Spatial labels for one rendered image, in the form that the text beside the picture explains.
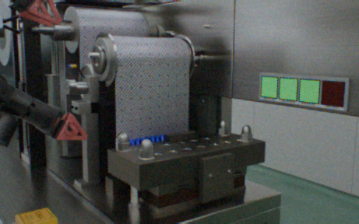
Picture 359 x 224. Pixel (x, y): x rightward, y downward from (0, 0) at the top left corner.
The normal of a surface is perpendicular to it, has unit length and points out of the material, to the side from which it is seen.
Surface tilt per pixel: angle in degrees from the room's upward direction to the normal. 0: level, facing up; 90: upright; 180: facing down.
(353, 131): 90
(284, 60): 90
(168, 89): 90
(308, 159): 90
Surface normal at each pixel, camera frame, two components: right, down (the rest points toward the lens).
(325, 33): -0.82, 0.08
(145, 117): 0.58, 0.13
